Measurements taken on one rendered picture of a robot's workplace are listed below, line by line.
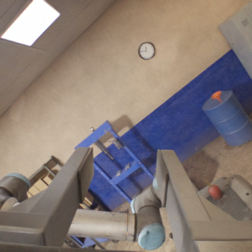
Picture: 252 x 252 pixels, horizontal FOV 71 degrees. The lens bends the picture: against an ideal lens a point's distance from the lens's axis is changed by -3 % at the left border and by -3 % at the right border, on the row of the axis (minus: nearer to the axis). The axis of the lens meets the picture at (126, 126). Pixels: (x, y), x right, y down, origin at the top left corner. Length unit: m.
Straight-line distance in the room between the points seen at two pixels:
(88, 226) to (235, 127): 3.23
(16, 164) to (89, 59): 2.98
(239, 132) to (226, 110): 0.49
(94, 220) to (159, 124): 3.40
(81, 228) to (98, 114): 3.35
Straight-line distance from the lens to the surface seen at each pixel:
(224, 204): 1.18
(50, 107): 4.18
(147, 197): 0.77
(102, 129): 3.42
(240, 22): 3.77
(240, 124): 3.64
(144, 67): 3.76
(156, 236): 0.67
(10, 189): 0.84
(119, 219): 0.67
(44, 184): 4.51
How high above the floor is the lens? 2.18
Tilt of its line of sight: 11 degrees down
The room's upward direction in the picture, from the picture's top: 41 degrees counter-clockwise
